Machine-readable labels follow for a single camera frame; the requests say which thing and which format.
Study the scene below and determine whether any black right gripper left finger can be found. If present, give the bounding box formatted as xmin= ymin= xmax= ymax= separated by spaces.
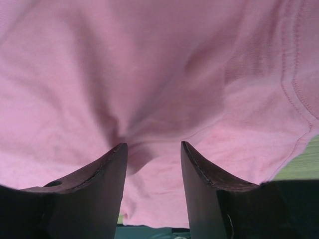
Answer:
xmin=0 ymin=143 xmax=128 ymax=239

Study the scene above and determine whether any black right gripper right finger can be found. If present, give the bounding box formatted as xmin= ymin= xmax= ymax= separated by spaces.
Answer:
xmin=180 ymin=141 xmax=319 ymax=239

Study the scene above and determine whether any red t shirt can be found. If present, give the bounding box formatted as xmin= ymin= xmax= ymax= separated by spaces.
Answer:
xmin=0 ymin=0 xmax=319 ymax=228

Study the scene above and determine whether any teal folded t shirt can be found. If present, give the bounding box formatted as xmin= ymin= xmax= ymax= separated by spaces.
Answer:
xmin=115 ymin=225 xmax=191 ymax=239

